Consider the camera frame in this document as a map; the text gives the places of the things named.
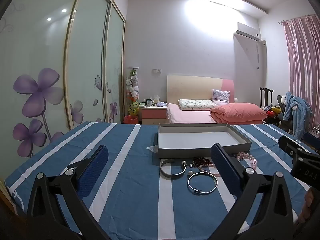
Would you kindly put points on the pink curtain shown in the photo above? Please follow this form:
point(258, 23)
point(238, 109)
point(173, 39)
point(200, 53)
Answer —
point(303, 67)

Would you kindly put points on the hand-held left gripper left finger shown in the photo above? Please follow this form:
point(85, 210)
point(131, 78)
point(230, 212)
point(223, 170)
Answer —
point(93, 172)

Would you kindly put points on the flower print sliding wardrobe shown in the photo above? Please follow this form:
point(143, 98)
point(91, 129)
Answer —
point(37, 67)

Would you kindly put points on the white air conditioner pipe cover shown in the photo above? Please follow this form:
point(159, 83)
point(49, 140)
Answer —
point(261, 52)

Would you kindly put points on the folded pink quilt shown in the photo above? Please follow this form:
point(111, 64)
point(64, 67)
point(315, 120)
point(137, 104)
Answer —
point(237, 112)

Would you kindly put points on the curtain rod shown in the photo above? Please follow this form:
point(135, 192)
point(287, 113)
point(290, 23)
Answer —
point(295, 18)

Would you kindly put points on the thin silver clasp bangle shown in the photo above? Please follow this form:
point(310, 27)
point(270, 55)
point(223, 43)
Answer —
point(197, 192)

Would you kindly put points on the blue fleece garment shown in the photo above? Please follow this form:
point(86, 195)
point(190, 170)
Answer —
point(297, 112)

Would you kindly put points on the blue white striped tablecloth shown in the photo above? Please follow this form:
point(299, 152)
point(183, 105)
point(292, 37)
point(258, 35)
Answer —
point(130, 180)

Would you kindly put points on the tissue box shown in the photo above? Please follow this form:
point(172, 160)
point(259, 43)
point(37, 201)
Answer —
point(157, 99)

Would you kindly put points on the beige pink headboard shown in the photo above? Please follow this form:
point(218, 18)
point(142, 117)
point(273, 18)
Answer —
point(190, 87)

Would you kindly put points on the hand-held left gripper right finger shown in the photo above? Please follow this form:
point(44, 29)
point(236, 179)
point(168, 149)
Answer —
point(225, 170)

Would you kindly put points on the purple print pillow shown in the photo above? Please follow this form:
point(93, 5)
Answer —
point(221, 96)

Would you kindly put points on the silver cuff bangle with pearls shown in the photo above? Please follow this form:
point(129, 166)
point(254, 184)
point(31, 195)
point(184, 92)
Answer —
point(166, 173)

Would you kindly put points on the white patterned pillow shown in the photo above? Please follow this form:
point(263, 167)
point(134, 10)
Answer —
point(197, 104)

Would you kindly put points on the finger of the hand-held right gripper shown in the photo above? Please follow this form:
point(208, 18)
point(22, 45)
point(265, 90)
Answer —
point(288, 143)

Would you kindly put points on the red basket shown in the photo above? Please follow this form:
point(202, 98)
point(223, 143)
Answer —
point(130, 119)

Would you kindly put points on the grey shallow cardboard tray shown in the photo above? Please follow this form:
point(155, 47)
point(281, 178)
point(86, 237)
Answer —
point(202, 137)

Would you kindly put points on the person's right hand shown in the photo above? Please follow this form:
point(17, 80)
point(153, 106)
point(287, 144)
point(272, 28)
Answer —
point(311, 210)

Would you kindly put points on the blue folded cloth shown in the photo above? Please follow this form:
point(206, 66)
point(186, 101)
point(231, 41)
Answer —
point(162, 104)

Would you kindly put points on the dark wooden chair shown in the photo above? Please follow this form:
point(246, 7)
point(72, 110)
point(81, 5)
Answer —
point(265, 97)

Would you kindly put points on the pink and wood nightstand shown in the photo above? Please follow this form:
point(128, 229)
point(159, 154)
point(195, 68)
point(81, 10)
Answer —
point(153, 115)

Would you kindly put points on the small clear plastic bag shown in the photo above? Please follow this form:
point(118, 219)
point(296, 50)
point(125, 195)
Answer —
point(152, 148)

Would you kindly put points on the white air conditioner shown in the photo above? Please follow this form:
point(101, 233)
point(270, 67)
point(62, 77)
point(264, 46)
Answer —
point(246, 31)

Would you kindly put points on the bed with pink sheet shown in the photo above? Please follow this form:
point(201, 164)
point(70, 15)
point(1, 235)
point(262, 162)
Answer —
point(187, 116)

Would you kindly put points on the white wall switch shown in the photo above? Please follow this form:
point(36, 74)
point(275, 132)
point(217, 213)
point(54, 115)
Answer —
point(157, 70)

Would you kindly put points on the clear tube of plush toys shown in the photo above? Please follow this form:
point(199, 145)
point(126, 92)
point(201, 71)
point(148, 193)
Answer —
point(132, 92)

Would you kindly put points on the red and yellow toys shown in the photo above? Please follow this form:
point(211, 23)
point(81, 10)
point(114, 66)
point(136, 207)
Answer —
point(275, 110)

